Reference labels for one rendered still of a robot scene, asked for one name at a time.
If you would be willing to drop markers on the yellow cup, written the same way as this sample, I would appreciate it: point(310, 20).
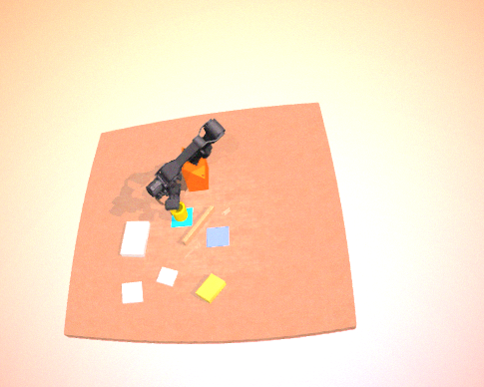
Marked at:
point(180, 214)

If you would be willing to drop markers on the tan rectangular bar with dark middle band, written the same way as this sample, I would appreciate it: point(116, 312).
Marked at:
point(194, 230)

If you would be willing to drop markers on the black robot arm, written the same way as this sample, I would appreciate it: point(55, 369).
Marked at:
point(199, 148)

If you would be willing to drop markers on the yellow rectangular block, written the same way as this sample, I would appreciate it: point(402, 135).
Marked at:
point(211, 288)

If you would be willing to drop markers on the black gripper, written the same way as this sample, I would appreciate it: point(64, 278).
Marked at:
point(174, 191)

